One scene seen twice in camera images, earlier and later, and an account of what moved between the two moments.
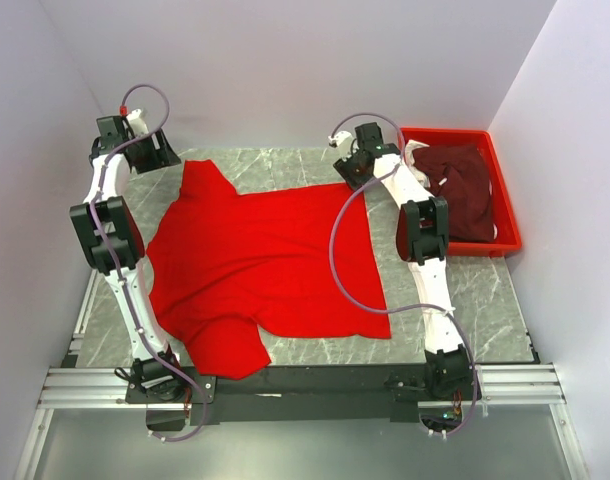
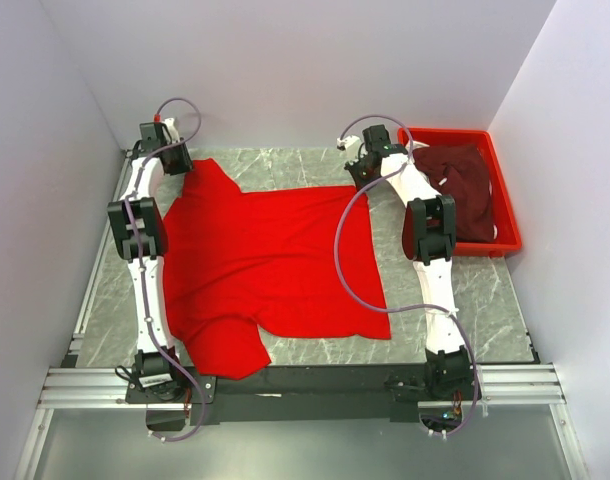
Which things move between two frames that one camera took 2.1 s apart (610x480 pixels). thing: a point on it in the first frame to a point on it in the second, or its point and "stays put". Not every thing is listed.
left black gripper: x=152 y=151 to x=177 y=160
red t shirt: x=230 y=270 stays put
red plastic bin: x=506 y=221 stays put
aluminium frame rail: x=71 y=388 stays put
